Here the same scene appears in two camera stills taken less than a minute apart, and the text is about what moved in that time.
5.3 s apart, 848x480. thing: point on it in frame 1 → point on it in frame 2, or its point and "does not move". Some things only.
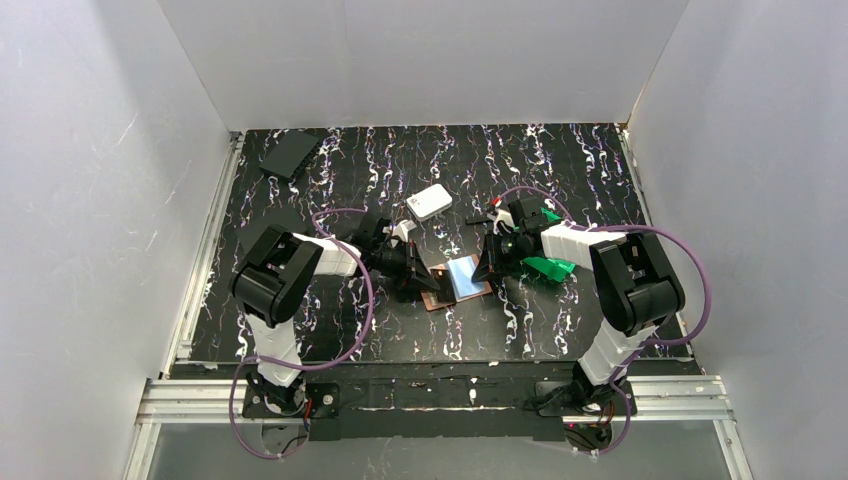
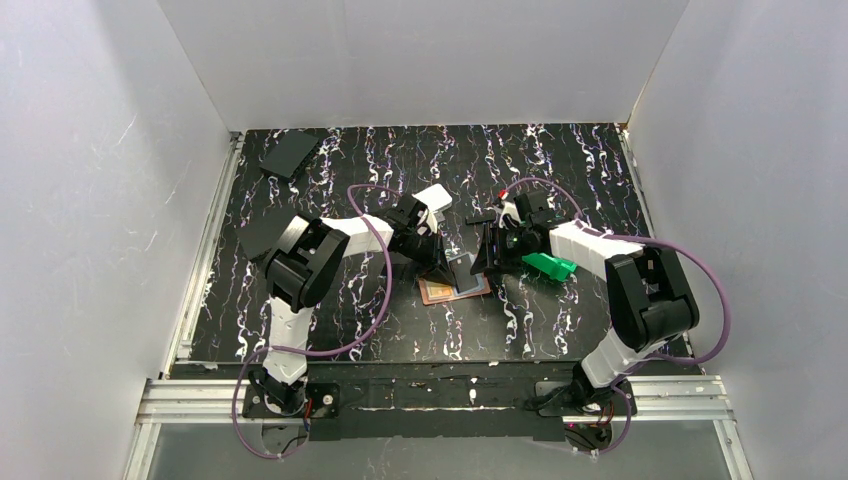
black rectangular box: [290, 154] does not move
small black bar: [467, 222] does not move
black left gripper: [411, 271] → [427, 248]
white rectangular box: [429, 202] does not move
